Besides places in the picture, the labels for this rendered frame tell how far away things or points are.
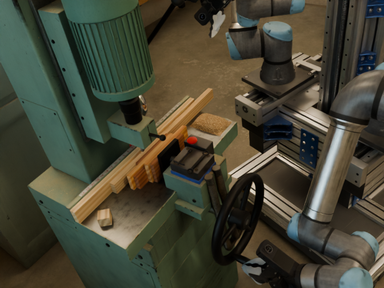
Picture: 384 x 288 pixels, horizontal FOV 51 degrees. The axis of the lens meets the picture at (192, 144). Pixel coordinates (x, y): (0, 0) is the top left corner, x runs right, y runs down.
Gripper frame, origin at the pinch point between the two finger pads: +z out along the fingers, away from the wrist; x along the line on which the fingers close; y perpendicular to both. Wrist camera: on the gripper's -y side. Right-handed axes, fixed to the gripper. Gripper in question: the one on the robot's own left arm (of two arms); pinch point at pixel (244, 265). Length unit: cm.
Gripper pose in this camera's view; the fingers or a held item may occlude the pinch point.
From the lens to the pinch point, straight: 121.8
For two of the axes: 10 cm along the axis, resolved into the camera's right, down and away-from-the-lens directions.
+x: 5.6, -5.9, 5.8
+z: -6.5, 1.3, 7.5
